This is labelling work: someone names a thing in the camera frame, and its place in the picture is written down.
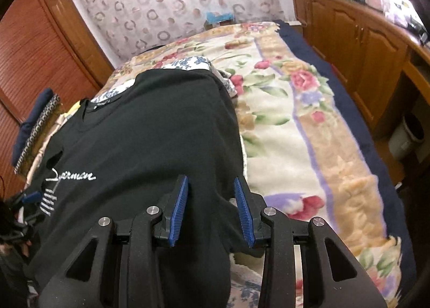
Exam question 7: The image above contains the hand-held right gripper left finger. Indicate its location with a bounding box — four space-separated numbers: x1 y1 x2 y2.
38 175 189 308

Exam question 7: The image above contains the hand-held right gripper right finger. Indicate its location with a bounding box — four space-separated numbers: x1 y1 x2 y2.
233 175 388 308

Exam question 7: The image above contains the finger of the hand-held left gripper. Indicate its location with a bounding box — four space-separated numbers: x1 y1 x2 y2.
13 190 45 208

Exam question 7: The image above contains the black t-shirt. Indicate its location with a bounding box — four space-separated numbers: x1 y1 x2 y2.
25 70 269 308

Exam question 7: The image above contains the beige floral fleece blanket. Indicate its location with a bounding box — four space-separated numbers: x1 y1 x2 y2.
111 21 404 302

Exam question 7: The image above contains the folded navy cloth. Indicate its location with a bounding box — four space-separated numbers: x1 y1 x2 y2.
12 88 54 166

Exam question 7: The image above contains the wooden louvered wardrobe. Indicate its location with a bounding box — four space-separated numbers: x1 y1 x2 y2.
0 0 115 201

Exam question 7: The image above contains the white blue floral quilt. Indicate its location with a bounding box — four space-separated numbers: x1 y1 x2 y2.
92 55 269 308

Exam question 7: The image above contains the navy bed sheet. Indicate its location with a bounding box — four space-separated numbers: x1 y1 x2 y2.
277 19 417 295

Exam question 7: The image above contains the white trash bin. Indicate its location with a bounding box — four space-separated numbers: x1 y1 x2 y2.
388 111 425 161

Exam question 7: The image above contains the small blue object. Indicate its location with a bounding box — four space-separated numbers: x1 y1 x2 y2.
205 11 234 28

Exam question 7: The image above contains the wooden cabinet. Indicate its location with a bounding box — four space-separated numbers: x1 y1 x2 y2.
291 0 430 188

